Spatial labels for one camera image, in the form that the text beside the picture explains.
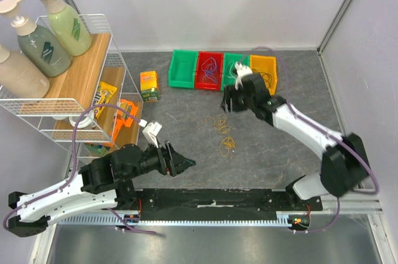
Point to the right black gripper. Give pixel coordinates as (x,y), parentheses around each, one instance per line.
(233,99)

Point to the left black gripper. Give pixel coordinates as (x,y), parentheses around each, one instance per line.
(171,162)

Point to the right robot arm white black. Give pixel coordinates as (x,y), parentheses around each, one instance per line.
(344,163)

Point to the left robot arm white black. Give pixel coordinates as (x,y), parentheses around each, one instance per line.
(104,183)

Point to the green bin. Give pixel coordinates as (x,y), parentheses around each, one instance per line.
(182,69)
(228,75)

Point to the yellow bin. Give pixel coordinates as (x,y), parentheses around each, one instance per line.
(267,67)

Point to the red bin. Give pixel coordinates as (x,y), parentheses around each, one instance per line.
(209,70)

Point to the left green bin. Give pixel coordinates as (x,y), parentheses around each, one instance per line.
(182,69)

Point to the orange toy package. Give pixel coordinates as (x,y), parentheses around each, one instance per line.
(122,119)

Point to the colourful box on lower shelf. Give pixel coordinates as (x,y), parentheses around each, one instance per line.
(96,150)

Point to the yellow green small box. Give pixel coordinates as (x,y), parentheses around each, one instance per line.
(149,86)

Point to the white tape roll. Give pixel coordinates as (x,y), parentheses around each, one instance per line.
(86,122)

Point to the yellow candy bag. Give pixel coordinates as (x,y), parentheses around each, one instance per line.
(104,93)

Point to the beige pump bottle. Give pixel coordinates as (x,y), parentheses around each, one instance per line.
(19,75)

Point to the light green pump bottle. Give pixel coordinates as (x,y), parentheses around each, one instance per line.
(67,26)

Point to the dark green pump bottle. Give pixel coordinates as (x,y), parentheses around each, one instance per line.
(41,47)

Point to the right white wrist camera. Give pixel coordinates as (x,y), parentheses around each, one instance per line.
(241,71)

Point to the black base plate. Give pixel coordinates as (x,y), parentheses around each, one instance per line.
(218,203)

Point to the white wire shelf rack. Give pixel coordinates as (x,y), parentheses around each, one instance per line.
(74,91)

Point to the slotted cable duct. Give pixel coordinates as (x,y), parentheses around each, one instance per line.
(109,219)

